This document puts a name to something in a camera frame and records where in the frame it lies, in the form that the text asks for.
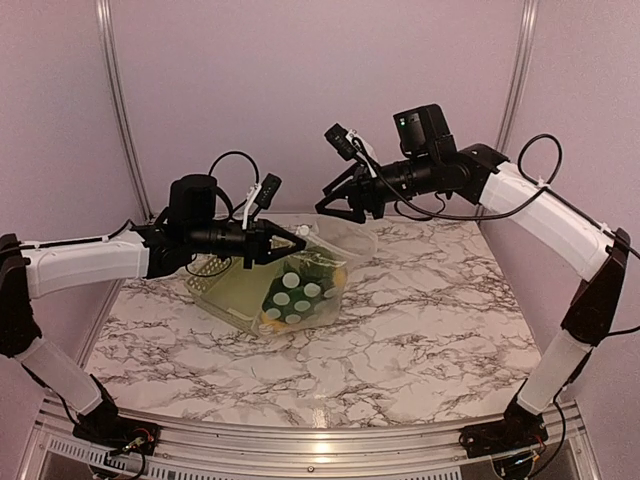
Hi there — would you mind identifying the right aluminium frame post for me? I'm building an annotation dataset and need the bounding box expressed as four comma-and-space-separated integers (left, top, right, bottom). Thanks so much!
495, 0, 540, 153

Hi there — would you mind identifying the yellow lemon toy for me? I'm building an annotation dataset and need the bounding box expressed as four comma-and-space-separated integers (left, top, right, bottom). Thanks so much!
332, 268, 348, 288

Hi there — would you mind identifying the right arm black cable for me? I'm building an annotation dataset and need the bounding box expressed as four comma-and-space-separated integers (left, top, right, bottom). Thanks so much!
369, 132, 640, 336

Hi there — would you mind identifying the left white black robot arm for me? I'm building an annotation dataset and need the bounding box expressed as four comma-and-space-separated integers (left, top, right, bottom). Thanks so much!
1, 219, 306, 446

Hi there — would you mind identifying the front aluminium rail base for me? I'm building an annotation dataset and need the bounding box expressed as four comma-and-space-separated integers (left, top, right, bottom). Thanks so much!
19, 394, 601, 480

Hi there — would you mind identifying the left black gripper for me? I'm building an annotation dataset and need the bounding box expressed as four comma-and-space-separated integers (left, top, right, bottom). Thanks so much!
187, 214, 306, 269

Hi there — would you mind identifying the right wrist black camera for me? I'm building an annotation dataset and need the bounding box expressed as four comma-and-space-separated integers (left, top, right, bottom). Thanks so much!
393, 104, 457, 162

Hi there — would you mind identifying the clear zip top bag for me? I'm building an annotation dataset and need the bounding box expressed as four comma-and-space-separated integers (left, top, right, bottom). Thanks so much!
252, 216, 378, 337

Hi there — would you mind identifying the pale green perforated basket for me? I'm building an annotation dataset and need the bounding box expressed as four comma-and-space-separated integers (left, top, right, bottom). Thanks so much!
185, 255, 279, 336

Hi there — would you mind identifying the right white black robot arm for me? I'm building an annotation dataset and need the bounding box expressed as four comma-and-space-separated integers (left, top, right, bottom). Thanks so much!
315, 144, 631, 458

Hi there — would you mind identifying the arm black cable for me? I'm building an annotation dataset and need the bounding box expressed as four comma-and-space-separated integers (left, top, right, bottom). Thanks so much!
207, 151, 261, 221
369, 132, 640, 336

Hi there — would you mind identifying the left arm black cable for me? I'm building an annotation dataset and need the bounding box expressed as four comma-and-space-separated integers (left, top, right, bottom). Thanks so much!
207, 151, 261, 221

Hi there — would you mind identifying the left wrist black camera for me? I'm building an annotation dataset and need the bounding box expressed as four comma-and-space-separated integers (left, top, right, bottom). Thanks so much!
167, 174, 218, 229

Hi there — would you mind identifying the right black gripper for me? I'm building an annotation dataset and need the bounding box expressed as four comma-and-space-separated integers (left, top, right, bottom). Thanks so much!
316, 152, 439, 224

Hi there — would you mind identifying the wrist black camera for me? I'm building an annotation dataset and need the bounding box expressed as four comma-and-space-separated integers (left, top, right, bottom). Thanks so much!
393, 104, 457, 162
167, 174, 218, 229

